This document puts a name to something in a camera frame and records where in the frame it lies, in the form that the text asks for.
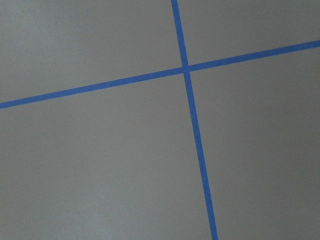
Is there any crossing blue tape line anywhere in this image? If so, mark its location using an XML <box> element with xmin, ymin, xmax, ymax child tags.
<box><xmin>171</xmin><ymin>0</ymin><xmax>219</xmax><ymax>240</ymax></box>

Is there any long blue tape line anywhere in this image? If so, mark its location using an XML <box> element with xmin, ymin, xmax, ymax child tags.
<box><xmin>0</xmin><ymin>40</ymin><xmax>320</xmax><ymax>109</ymax></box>

